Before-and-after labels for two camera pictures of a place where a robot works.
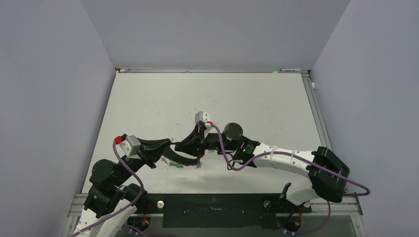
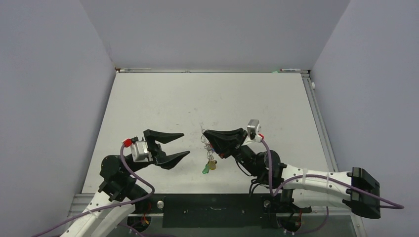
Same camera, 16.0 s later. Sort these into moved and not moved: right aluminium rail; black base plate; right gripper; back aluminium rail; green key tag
Moved: right gripper; green key tag
Not moved: right aluminium rail; back aluminium rail; black base plate
